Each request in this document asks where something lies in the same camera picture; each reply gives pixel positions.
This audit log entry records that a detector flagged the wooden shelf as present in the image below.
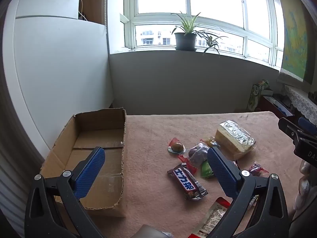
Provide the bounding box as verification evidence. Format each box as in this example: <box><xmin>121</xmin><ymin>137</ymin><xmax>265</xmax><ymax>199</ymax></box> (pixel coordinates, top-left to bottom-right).
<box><xmin>79</xmin><ymin>0</ymin><xmax>107</xmax><ymax>25</ymax></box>

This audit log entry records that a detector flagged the potted spider plant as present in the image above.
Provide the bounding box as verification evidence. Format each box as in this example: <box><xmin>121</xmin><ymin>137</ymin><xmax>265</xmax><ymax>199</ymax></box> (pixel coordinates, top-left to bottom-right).
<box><xmin>171</xmin><ymin>11</ymin><xmax>228</xmax><ymax>56</ymax></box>

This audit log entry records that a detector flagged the sliced bread clear packet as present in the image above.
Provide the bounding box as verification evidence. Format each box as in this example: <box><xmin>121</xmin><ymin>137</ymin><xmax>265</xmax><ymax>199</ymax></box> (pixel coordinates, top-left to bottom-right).
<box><xmin>214</xmin><ymin>120</ymin><xmax>256</xmax><ymax>160</ymax></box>

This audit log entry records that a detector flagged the wall map poster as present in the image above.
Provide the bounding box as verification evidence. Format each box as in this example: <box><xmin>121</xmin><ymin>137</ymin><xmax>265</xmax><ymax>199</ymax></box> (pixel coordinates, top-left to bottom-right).
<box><xmin>275</xmin><ymin>0</ymin><xmax>315</xmax><ymax>83</ymax></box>

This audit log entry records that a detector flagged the braised egg red-edged packet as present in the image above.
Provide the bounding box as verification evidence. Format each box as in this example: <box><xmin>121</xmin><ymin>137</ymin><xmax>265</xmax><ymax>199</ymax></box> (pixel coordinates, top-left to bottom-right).
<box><xmin>167</xmin><ymin>137</ymin><xmax>186</xmax><ymax>154</ymax></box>

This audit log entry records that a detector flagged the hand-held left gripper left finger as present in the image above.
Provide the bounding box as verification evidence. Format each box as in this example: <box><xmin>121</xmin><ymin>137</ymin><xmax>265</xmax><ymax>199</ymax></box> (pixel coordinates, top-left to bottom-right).
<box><xmin>24</xmin><ymin>147</ymin><xmax>106</xmax><ymax>238</ymax></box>

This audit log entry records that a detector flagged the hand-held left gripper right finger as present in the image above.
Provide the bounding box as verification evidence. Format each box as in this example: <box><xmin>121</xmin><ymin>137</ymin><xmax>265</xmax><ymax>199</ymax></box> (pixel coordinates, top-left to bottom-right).
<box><xmin>207</xmin><ymin>146</ymin><xmax>289</xmax><ymax>238</ymax></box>

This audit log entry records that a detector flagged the white slatted panel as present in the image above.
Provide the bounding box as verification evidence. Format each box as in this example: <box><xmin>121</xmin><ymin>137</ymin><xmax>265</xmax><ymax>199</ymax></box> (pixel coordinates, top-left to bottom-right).
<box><xmin>0</xmin><ymin>139</ymin><xmax>42</xmax><ymax>219</ymax></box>

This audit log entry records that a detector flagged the black white patterned candy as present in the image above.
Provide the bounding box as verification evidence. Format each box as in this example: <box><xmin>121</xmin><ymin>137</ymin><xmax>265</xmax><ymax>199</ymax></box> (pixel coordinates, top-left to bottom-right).
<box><xmin>248</xmin><ymin>162</ymin><xmax>269</xmax><ymax>177</ymax></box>

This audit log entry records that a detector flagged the dark cookies clear packet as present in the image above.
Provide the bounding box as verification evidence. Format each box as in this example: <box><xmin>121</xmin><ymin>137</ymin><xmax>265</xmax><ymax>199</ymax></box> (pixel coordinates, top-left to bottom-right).
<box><xmin>188</xmin><ymin>142</ymin><xmax>211</xmax><ymax>168</ymax></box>

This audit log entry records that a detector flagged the brown cardboard box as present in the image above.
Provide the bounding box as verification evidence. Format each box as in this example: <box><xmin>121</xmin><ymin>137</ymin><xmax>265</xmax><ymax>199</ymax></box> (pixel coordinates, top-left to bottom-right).
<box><xmin>40</xmin><ymin>108</ymin><xmax>127</xmax><ymax>218</ymax></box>

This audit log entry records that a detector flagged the person's right hand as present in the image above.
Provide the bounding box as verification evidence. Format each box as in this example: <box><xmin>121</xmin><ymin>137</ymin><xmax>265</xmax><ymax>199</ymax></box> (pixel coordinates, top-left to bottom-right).
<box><xmin>294</xmin><ymin>161</ymin><xmax>312</xmax><ymax>211</ymax></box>

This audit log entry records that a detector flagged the white cable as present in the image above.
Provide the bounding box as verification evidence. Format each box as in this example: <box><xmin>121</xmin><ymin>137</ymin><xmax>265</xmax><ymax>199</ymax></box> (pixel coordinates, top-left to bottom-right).
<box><xmin>78</xmin><ymin>0</ymin><xmax>87</xmax><ymax>20</ymax></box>

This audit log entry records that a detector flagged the green carton box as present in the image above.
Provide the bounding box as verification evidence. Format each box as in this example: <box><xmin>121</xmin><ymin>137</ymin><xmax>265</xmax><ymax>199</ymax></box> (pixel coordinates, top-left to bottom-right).
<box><xmin>248</xmin><ymin>79</ymin><xmax>269</xmax><ymax>111</ymax></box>

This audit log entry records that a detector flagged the yellow-green egg packet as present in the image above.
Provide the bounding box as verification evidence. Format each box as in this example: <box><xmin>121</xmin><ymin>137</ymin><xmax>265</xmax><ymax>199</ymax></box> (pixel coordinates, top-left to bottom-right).
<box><xmin>200</xmin><ymin>136</ymin><xmax>220</xmax><ymax>148</ymax></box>

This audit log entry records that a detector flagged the purple chocolate bar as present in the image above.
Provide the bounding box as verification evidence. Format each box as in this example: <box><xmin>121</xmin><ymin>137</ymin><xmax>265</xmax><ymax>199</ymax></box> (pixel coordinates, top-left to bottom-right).
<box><xmin>167</xmin><ymin>163</ymin><xmax>208</xmax><ymax>201</ymax></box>

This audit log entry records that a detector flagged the white lace cloth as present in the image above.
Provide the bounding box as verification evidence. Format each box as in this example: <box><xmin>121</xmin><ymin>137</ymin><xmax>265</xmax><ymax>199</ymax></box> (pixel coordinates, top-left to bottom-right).
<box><xmin>284</xmin><ymin>84</ymin><xmax>317</xmax><ymax>127</ymax></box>

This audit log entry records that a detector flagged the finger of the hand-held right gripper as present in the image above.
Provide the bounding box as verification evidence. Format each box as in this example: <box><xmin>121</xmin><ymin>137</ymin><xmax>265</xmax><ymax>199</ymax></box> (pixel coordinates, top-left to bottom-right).
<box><xmin>298</xmin><ymin>117</ymin><xmax>317</xmax><ymax>136</ymax></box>
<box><xmin>278</xmin><ymin>117</ymin><xmax>310</xmax><ymax>142</ymax></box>

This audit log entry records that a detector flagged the white wardrobe cabinet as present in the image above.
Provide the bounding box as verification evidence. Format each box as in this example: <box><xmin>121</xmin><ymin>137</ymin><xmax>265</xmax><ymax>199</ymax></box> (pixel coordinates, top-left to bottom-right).
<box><xmin>2</xmin><ymin>0</ymin><xmax>114</xmax><ymax>159</ymax></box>

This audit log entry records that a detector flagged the white red-label snack packet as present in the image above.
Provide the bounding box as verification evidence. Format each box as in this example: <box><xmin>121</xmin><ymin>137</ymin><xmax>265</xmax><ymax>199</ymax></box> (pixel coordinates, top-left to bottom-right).
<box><xmin>188</xmin><ymin>197</ymin><xmax>232</xmax><ymax>238</ymax></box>

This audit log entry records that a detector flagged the green biscuit packet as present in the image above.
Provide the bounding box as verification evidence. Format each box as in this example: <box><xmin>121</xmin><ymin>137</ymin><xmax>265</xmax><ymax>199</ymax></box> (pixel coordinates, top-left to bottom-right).
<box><xmin>200</xmin><ymin>161</ymin><xmax>215</xmax><ymax>178</ymax></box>

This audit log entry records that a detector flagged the red stick snack packet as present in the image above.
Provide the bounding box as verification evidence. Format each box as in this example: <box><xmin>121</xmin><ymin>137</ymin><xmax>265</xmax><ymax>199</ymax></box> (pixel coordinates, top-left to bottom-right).
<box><xmin>178</xmin><ymin>154</ymin><xmax>198</xmax><ymax>174</ymax></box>

